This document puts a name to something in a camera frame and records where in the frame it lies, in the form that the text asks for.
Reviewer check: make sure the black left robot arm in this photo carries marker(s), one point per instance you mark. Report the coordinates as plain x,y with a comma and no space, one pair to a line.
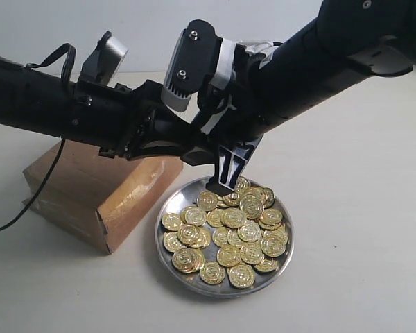
34,101

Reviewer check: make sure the gold coin stack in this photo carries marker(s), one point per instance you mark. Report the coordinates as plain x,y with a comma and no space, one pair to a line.
188,234
252,207

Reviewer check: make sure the gold coin lower centre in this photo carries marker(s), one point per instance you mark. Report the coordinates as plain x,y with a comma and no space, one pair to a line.
228,256

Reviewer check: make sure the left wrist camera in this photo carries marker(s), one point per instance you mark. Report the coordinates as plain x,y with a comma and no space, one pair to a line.
104,61

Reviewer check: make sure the gold coin left stack top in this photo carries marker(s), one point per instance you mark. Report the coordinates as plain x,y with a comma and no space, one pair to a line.
188,234

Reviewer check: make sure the gold coin upper left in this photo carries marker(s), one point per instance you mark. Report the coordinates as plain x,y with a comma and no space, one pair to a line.
195,216

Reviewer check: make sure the gold coin back left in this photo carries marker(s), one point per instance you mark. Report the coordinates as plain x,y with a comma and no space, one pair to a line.
207,201

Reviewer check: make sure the round steel plate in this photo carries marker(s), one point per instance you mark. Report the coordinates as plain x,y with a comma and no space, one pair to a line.
185,196

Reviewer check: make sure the gold coin back top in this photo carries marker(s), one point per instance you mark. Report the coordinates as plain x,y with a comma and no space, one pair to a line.
242,185

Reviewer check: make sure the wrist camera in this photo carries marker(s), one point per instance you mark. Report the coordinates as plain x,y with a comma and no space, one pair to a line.
104,61
190,66

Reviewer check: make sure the gold coin back right stack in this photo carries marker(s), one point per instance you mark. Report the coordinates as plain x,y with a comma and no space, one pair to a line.
252,207

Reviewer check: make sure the gold coin left lower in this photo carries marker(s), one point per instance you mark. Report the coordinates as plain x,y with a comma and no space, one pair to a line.
171,242

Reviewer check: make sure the gold coin front left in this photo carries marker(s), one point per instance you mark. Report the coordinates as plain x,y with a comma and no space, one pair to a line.
188,260

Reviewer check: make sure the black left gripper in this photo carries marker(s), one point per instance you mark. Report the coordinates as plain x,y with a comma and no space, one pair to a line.
134,123

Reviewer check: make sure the gold coin front right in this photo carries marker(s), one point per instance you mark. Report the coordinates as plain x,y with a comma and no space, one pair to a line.
242,276

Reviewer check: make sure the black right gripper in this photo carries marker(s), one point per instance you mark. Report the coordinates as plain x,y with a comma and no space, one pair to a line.
241,97

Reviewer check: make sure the brown cardboard slotted box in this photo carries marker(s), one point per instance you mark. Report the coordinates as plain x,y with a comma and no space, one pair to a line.
101,200

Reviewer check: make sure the gold coin right edge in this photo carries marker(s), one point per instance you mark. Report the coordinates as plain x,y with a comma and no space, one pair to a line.
271,216

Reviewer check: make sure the gold coin pale centre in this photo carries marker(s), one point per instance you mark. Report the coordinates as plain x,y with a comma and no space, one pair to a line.
249,232

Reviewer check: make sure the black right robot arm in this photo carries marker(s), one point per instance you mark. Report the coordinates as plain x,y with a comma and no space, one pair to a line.
347,43

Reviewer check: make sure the gold coin front centre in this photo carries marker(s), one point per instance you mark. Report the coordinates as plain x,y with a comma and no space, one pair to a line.
212,273

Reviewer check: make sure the gold coin large right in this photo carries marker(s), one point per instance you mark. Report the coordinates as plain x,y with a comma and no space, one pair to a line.
272,246

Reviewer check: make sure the gold coin plate left edge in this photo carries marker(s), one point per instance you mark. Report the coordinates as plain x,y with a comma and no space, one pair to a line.
171,221

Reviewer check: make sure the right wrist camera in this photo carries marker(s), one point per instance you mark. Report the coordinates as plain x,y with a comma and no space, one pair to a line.
190,66

